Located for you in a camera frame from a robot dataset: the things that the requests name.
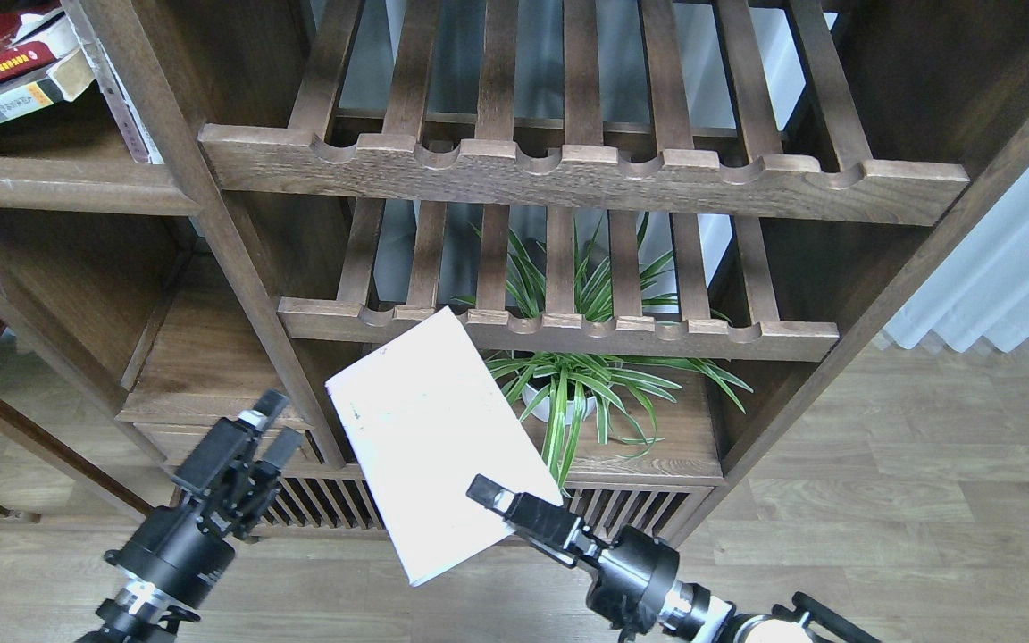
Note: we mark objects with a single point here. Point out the small wooden drawer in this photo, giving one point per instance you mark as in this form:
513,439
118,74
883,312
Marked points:
176,442

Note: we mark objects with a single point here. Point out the white purple paperback book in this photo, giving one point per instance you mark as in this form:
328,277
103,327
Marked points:
424,417

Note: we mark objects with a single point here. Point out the dark wooden bookshelf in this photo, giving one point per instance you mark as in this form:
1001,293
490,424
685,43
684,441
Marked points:
334,172

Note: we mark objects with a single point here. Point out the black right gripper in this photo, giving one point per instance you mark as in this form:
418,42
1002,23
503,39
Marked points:
634,584

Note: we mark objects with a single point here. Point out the dark wooden side furniture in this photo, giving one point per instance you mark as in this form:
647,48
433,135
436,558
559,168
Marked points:
62,465

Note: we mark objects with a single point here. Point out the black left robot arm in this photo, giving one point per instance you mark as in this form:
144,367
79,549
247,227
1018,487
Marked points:
140,613

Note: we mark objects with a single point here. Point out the left slatted cabinet door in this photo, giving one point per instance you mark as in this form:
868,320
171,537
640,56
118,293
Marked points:
338,500

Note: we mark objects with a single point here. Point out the right slatted cabinet door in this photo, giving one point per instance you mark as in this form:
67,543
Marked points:
669,514

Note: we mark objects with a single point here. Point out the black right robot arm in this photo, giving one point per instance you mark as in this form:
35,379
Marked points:
707,618

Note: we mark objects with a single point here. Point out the slatted cabinet door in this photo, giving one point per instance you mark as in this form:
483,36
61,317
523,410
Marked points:
338,500
669,514

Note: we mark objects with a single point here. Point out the white curtain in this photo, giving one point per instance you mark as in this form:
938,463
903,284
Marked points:
979,296

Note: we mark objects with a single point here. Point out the black green cover book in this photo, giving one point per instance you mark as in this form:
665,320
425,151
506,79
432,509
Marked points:
61,81

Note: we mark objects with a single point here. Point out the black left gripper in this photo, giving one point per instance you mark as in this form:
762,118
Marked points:
182,549

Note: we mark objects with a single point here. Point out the red paperback book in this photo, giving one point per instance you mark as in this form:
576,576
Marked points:
34,37

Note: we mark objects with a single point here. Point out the thin upright book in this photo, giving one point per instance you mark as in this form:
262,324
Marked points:
126,116

